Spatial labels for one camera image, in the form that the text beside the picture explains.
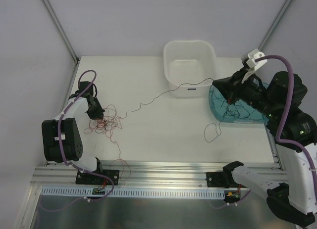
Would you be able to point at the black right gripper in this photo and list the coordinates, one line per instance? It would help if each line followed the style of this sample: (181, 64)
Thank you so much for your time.
(228, 88)

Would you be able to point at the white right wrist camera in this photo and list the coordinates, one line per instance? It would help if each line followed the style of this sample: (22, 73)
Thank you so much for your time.
(250, 64)

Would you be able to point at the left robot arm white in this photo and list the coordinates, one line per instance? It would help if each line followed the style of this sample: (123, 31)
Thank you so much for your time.
(62, 141)

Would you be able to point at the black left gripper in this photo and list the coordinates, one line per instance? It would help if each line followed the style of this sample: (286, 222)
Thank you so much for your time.
(95, 110)

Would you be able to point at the aluminium frame post right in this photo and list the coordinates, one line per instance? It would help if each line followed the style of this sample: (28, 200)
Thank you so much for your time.
(275, 24)

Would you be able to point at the teal transparent plastic bin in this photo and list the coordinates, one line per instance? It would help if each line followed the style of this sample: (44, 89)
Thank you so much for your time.
(239, 112)

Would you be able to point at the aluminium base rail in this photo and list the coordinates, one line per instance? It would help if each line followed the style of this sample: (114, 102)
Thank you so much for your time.
(135, 174)

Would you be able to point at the white plastic tub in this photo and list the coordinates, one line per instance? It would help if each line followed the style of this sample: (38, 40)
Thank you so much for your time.
(189, 67)

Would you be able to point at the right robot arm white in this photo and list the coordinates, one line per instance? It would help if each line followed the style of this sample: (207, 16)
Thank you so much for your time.
(294, 131)

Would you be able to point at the aluminium frame post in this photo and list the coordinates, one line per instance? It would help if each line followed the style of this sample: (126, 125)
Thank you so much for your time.
(53, 16)
(275, 24)

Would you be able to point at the white slotted cable duct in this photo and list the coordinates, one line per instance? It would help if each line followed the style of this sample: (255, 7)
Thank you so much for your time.
(135, 192)

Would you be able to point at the aluminium frame post left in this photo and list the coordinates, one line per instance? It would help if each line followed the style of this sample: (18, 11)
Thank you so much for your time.
(53, 16)

